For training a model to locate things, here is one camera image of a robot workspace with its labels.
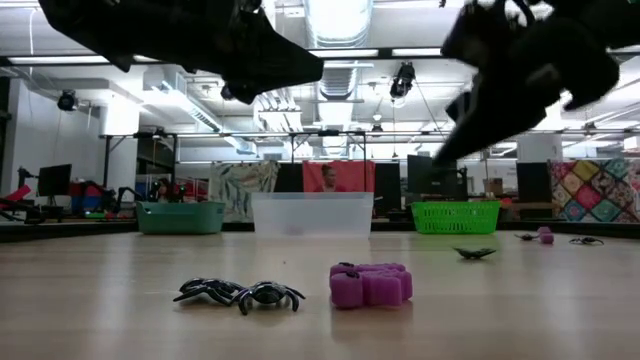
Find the green plastic basket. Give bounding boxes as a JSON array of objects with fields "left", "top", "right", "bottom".
[{"left": 410, "top": 200, "right": 501, "bottom": 235}]

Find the black monitor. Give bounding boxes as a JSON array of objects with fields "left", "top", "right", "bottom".
[
  {"left": 37, "top": 163, "right": 73, "bottom": 198},
  {"left": 406, "top": 154, "right": 470, "bottom": 202}
]

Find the black upright panel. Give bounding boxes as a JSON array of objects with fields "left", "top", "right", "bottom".
[
  {"left": 374, "top": 162, "right": 403, "bottom": 212},
  {"left": 515, "top": 161, "right": 553, "bottom": 204},
  {"left": 275, "top": 163, "right": 304, "bottom": 194}
]

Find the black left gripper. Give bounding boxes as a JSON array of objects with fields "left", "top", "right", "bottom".
[{"left": 37, "top": 0, "right": 325, "bottom": 106}]

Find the orange cloth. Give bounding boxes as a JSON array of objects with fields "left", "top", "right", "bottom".
[{"left": 301, "top": 159, "right": 377, "bottom": 194}]

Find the colourful patchwork quilt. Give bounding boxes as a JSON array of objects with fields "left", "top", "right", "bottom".
[{"left": 548, "top": 157, "right": 640, "bottom": 224}]

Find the black ceiling spotlight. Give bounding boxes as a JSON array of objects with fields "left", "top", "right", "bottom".
[
  {"left": 56, "top": 89, "right": 79, "bottom": 113},
  {"left": 389, "top": 61, "right": 417, "bottom": 99}
]

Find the leaf print cloth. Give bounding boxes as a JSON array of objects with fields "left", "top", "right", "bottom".
[{"left": 208, "top": 160, "right": 280, "bottom": 224}]

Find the white ceiling duct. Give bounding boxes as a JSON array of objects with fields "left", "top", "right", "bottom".
[{"left": 143, "top": 67, "right": 257, "bottom": 155}]

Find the clear plastic bin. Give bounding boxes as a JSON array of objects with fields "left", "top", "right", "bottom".
[{"left": 250, "top": 192, "right": 375, "bottom": 239}]

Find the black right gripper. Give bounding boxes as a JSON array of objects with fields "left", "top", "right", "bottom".
[{"left": 432, "top": 17, "right": 621, "bottom": 167}]

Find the black metal stand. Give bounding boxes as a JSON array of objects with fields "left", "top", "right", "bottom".
[{"left": 98, "top": 131, "right": 179, "bottom": 202}]

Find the red box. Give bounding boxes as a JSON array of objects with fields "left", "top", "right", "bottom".
[{"left": 69, "top": 181, "right": 105, "bottom": 198}]

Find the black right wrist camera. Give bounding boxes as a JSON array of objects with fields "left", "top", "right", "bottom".
[{"left": 439, "top": 2, "right": 506, "bottom": 69}]

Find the silver ventilation duct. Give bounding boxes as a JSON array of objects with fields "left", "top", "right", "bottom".
[{"left": 303, "top": 0, "right": 375, "bottom": 157}]

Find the person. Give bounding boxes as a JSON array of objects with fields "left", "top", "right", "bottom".
[
  {"left": 313, "top": 163, "right": 347, "bottom": 194},
  {"left": 153, "top": 177, "right": 174, "bottom": 202}
]

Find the teal plastic bin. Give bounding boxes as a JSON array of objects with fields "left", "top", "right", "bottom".
[{"left": 135, "top": 200, "right": 226, "bottom": 236}]

